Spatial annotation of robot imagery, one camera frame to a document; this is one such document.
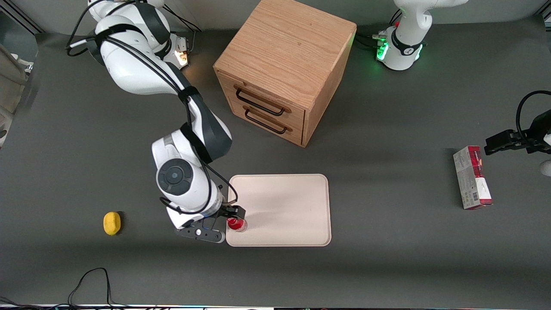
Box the grey aluminium frame bar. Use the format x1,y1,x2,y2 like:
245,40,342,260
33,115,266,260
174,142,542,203
0,0,44,35

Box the red and grey carton box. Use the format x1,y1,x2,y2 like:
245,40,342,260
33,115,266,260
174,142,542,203
453,146,493,210

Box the black right arm base cables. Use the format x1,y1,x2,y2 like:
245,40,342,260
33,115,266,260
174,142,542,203
163,4,204,53

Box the black arm base cables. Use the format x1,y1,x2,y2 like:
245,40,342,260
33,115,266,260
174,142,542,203
355,9,403,52
163,4,204,53

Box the black left gripper cable loop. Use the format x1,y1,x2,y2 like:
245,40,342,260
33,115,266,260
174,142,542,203
516,90,551,140

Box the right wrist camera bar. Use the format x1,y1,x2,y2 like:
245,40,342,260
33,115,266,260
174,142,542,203
174,226,226,244

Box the beige plastic tray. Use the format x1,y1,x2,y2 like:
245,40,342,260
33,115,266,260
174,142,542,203
226,174,332,248

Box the black cable along right arm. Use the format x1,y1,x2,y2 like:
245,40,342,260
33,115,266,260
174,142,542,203
65,0,238,216

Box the wooden drawer cabinet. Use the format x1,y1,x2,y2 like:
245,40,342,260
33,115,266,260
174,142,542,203
213,0,357,148

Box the black left arm base cables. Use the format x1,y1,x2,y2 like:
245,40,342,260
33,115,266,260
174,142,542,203
355,9,403,52

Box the wooden drawer front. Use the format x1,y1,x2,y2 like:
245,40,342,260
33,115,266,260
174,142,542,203
231,102,304,146
217,70,306,128

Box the black cable on table edge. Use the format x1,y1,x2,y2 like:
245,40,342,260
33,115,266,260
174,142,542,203
0,267,130,310

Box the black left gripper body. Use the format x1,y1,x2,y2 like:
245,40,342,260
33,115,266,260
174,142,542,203
518,110,551,155

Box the yellow lemon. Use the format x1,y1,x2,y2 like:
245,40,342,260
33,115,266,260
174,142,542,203
103,211,122,236

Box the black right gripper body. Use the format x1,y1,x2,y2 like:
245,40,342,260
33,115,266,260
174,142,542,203
205,207,231,231

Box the black metal drawer handle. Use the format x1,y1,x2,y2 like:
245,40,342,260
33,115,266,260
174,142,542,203
234,85,292,116
244,106,293,135

